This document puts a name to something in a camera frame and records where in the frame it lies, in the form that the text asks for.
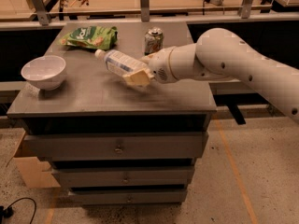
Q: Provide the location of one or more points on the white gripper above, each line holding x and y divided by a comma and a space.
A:
159, 65

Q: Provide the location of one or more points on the blue white plastic bottle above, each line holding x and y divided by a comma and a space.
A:
120, 63

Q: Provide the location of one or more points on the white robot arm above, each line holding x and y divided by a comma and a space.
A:
220, 54

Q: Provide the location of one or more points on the white bowl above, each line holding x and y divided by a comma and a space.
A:
46, 73

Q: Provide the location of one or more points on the soda can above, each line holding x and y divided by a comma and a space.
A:
154, 38

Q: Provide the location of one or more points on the green chip bag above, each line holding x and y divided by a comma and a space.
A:
91, 37

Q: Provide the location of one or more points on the top grey drawer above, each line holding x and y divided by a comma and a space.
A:
96, 147

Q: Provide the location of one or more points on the grey drawer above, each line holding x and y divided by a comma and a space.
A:
129, 196
121, 177
96, 147

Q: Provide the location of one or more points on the grey drawer cabinet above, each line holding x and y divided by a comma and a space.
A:
94, 101

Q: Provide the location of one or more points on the middle grey drawer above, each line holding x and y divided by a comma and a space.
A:
121, 177

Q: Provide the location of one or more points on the bottom grey drawer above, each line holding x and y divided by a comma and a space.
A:
129, 196

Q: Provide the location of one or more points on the cardboard box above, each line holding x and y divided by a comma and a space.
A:
36, 174

